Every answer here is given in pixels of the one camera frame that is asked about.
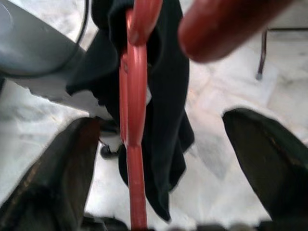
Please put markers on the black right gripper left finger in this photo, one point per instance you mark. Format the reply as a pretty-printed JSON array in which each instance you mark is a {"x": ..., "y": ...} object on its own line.
[{"x": 48, "y": 187}]

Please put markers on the black metal table legs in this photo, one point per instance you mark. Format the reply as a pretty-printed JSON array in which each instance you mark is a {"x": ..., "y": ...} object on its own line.
[{"x": 262, "y": 53}]

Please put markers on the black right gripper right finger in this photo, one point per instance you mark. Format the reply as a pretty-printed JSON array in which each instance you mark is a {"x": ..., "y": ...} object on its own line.
[{"x": 276, "y": 173}]

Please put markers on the red plastic hanger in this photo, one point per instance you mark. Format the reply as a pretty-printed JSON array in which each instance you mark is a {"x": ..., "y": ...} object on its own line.
[{"x": 134, "y": 96}]

